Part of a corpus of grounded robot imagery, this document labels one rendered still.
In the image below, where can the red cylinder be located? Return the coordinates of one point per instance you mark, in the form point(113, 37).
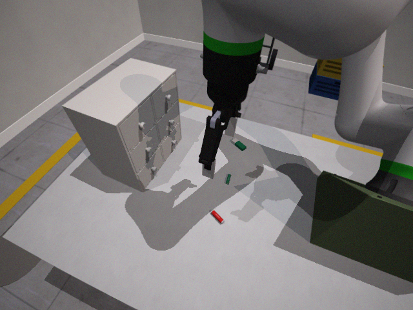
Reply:
point(215, 214)

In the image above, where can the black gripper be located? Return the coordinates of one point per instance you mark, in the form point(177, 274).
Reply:
point(227, 103)

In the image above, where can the small white chest of drawers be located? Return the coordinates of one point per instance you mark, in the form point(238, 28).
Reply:
point(97, 112)

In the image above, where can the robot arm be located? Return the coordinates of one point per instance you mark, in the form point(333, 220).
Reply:
point(354, 30)

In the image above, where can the grey drawer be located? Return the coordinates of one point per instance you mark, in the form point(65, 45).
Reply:
point(167, 122)
point(164, 96)
point(144, 149)
point(171, 141)
point(134, 127)
point(150, 168)

